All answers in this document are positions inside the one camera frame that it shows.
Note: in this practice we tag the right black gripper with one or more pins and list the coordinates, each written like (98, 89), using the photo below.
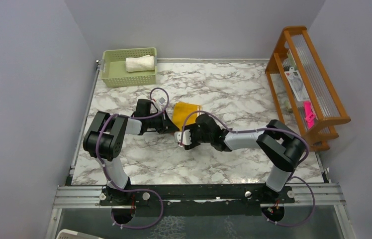
(192, 127)

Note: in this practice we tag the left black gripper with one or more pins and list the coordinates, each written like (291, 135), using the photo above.
(166, 126)

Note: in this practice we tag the yellow bear towel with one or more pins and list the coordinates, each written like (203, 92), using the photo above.
(181, 111)

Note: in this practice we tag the white towel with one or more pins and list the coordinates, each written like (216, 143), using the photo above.
(138, 64)

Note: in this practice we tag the green plastic basket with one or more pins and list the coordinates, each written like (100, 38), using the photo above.
(113, 71)

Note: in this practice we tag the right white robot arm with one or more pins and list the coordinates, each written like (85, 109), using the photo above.
(283, 147)

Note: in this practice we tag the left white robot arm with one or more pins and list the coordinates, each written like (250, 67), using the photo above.
(105, 137)

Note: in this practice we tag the white paper package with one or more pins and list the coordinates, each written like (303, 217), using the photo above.
(297, 85)

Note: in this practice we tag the wooden rack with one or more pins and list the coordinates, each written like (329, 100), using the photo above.
(295, 48)

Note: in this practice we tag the pink clip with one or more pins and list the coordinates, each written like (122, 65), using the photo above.
(310, 115)

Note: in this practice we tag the white tray corner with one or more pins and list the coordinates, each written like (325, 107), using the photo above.
(69, 234)

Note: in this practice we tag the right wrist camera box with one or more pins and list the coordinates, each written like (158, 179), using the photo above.
(183, 138)

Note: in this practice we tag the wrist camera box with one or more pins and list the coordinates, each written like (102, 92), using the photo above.
(160, 103)
(183, 138)

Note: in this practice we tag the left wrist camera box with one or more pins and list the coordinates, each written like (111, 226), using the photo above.
(160, 103)

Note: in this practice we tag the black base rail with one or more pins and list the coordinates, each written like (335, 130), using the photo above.
(193, 200)

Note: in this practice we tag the aluminium frame rail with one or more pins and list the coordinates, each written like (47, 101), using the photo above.
(87, 197)

